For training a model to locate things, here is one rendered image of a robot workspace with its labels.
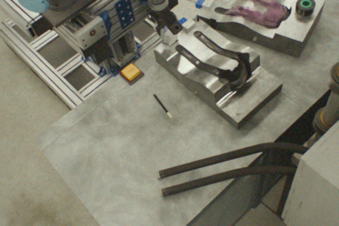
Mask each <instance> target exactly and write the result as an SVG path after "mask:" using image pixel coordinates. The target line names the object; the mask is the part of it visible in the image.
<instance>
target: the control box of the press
mask: <svg viewBox="0 0 339 226"><path fill-rule="evenodd" d="M281 217H282V218H283V219H284V223H285V224H286V225H287V226H339V120H338V121H337V122H336V123H335V124H334V125H333V126H332V127H331V128H330V129H329V130H328V131H327V132H326V133H325V134H324V135H323V136H322V137H321V138H320V139H319V140H318V141H316V142H315V143H314V144H313V145H312V147H311V148H310V149H309V150H308V151H307V152H306V153H305V154H304V155H303V156H302V157H301V158H300V161H299V164H298V167H297V170H296V174H295V177H294V179H293V182H292V185H291V188H290V191H289V195H288V198H287V201H286V203H285V205H284V209H283V213H282V216H281Z"/></svg>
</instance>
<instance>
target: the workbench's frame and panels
mask: <svg viewBox="0 0 339 226"><path fill-rule="evenodd" d="M330 94H331V89H330V90H328V91H327V92H326V93H325V94H324V95H323V96H322V97H321V98H320V99H319V100H318V101H317V102H316V103H315V104H314V105H313V106H312V107H310V108H309V109H308V110H307V111H306V112H305V113H304V114H303V115H302V116H301V117H300V118H299V119H298V120H296V121H295V122H294V123H293V124H292V126H290V127H289V128H288V129H287V130H286V131H284V132H283V133H282V134H281V135H280V136H279V137H278V138H277V139H276V140H275V141H274V142H287V143H294V144H299V145H303V144H304V143H305V142H306V141H307V140H309V139H310V138H311V137H312V136H313V135H314V134H315V133H316V132H315V130H314V127H313V120H314V117H315V114H316V112H317V111H318V110H319V109H320V108H322V107H325V106H326V104H327V101H328V100H329V96H330ZM293 154H294V152H287V151H281V150H273V151H264V152H262V153H261V154H260V155H259V156H258V157H257V158H256V159H255V160H254V161H253V162H252V163H251V164H250V165H249V166H248V167H250V166H290V164H291V159H292V156H293ZM283 176H284V175H277V174H256V175H247V176H241V177H236V178H235V179H234V180H233V181H232V182H231V183H230V184H229V185H228V186H227V187H226V188H225V189H224V190H223V191H222V192H221V193H219V194H218V195H217V196H216V197H215V198H214V199H213V200H212V201H211V202H210V203H209V204H208V205H207V206H206V207H205V208H204V209H203V210H202V211H201V212H200V213H198V214H197V215H196V216H195V217H194V218H193V219H192V220H191V221H190V222H189V223H188V224H187V225H186V226H234V225H235V224H236V223H237V222H238V221H239V220H240V219H241V218H242V217H243V216H244V215H245V214H246V213H247V212H248V211H249V210H250V209H251V208H253V209H255V208H256V207H258V205H259V204H260V202H261V198H262V197H263V196H264V195H265V194H266V193H267V192H268V191H269V190H270V189H271V188H272V187H273V186H274V185H275V184H276V183H277V182H278V181H279V180H280V179H281V178H282V177H283Z"/></svg>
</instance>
